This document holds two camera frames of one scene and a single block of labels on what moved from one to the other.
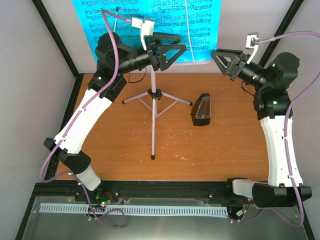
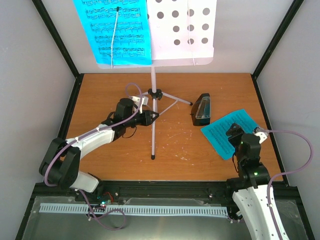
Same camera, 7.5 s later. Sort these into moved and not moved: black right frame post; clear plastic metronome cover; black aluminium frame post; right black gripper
Moved: right black gripper
Not moved: black right frame post; clear plastic metronome cover; black aluminium frame post
